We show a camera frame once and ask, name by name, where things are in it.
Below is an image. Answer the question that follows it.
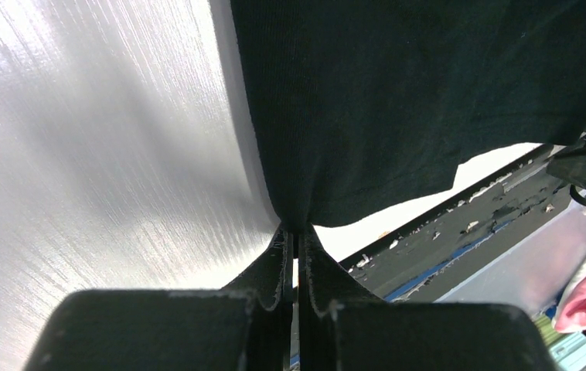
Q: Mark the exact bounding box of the black t shirt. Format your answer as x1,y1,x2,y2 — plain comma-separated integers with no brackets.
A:
231,0,586,229

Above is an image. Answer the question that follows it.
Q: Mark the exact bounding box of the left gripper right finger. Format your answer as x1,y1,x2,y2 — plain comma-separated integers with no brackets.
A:
298,226,556,370

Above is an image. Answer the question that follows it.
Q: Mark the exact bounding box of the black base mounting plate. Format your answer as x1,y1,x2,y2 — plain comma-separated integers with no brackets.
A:
340,145,563,301

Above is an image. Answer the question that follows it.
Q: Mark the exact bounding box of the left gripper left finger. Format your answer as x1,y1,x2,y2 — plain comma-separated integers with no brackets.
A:
26,229,293,370

